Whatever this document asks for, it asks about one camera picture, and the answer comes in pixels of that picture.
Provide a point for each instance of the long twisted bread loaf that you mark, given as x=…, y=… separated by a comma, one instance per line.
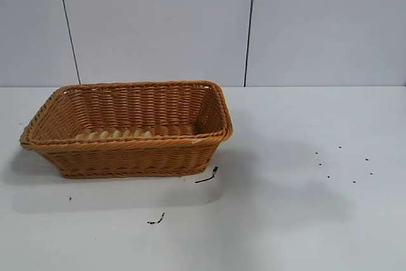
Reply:
x=114, y=135

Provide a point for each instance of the brown woven wicker basket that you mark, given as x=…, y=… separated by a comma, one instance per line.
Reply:
x=127, y=156

